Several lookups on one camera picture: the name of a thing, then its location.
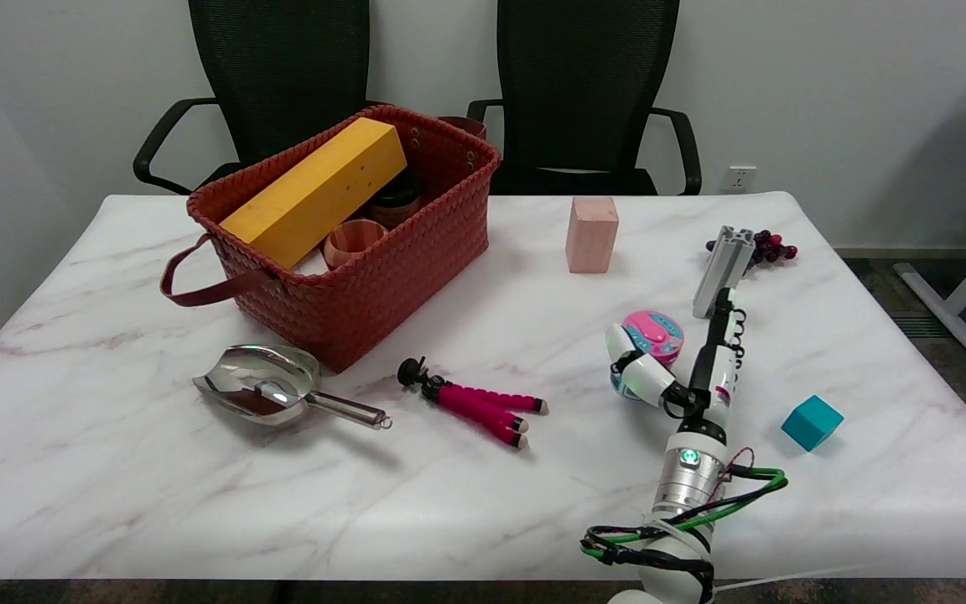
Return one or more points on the dark round jar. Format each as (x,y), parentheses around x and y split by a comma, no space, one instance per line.
(395,201)

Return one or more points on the pink black mini tripod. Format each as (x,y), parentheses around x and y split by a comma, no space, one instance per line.
(470,403)

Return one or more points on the teal cube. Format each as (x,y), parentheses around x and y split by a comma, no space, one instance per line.
(810,422)

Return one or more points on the dark red grape bunch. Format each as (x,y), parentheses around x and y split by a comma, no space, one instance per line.
(772,249)

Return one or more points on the pink lid gum jar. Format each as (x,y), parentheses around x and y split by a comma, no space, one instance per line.
(656,329)

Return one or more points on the pink wooden block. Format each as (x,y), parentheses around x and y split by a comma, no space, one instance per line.
(592,239)

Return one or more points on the white wall socket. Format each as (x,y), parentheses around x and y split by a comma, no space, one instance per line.
(741,179)

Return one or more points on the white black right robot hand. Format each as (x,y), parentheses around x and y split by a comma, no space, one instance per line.
(714,386)

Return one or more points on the silver aluminium extrusion profile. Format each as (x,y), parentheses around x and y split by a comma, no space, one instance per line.
(722,264)

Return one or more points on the long yellow block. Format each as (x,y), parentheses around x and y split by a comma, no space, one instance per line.
(315,197)

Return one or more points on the brown wooden cup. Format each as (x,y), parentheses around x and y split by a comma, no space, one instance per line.
(355,239)

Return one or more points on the red woven basket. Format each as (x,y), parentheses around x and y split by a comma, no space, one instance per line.
(366,302)

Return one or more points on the white desk with leg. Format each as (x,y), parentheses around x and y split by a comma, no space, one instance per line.
(948,315)

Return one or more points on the shiny metal scoop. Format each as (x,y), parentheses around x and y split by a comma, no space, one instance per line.
(261,382)

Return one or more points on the black mesh office chair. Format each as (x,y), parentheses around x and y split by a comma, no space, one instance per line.
(282,75)
(584,84)

